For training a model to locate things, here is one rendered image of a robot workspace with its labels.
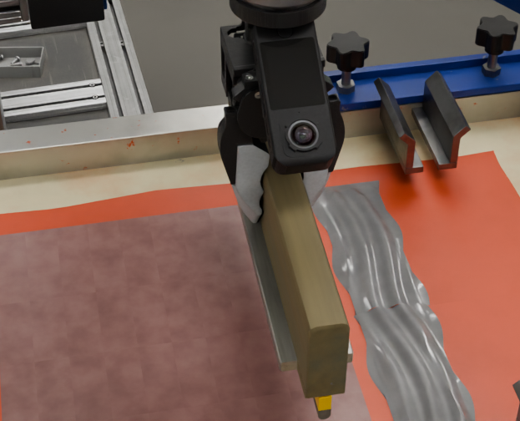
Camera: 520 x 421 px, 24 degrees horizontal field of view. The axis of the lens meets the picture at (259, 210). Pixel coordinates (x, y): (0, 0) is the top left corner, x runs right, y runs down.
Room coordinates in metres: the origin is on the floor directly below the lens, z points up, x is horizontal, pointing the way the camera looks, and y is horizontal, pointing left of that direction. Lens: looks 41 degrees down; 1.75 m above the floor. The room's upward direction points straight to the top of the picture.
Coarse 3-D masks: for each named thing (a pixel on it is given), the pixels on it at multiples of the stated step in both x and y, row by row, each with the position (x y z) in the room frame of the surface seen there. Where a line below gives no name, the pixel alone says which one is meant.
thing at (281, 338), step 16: (240, 208) 0.77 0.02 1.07; (256, 224) 0.75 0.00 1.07; (256, 240) 0.73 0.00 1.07; (256, 256) 0.71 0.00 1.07; (256, 272) 0.70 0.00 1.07; (272, 272) 0.69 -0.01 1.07; (272, 288) 0.68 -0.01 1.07; (272, 304) 0.66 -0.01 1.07; (272, 320) 0.64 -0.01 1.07; (272, 336) 0.63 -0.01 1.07; (288, 336) 0.62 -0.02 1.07; (288, 352) 0.61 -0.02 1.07; (352, 352) 0.61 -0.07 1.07; (288, 368) 0.60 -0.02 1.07
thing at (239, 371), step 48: (240, 336) 0.73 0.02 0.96; (480, 336) 0.73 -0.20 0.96; (0, 384) 0.68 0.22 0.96; (48, 384) 0.68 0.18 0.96; (96, 384) 0.68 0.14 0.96; (144, 384) 0.68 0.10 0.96; (192, 384) 0.68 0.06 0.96; (240, 384) 0.68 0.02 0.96; (288, 384) 0.68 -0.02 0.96; (480, 384) 0.68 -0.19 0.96
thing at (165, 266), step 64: (192, 192) 0.93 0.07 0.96; (384, 192) 0.93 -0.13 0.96; (448, 192) 0.93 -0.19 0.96; (512, 192) 0.93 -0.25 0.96; (0, 256) 0.84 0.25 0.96; (64, 256) 0.84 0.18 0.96; (128, 256) 0.84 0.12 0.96; (192, 256) 0.84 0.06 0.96; (448, 256) 0.84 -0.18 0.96; (512, 256) 0.84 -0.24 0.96; (0, 320) 0.75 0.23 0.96; (64, 320) 0.75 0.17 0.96; (128, 320) 0.75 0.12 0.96; (192, 320) 0.75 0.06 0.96; (256, 320) 0.75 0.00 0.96
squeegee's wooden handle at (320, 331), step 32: (288, 192) 0.71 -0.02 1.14; (288, 224) 0.68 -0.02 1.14; (288, 256) 0.65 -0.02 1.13; (320, 256) 0.64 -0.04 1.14; (288, 288) 0.64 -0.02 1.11; (320, 288) 0.61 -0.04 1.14; (288, 320) 0.63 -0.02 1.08; (320, 320) 0.58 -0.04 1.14; (320, 352) 0.57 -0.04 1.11; (320, 384) 0.57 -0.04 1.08
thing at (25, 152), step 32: (480, 96) 1.05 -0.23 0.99; (512, 96) 1.05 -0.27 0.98; (32, 128) 0.99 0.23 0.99; (64, 128) 0.99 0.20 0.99; (96, 128) 0.99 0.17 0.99; (128, 128) 0.99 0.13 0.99; (160, 128) 0.99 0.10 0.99; (192, 128) 0.99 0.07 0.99; (352, 128) 1.02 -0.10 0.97; (416, 128) 1.03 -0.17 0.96; (0, 160) 0.95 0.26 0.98; (32, 160) 0.96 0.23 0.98; (64, 160) 0.96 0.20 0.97; (96, 160) 0.97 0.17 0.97; (128, 160) 0.97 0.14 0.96
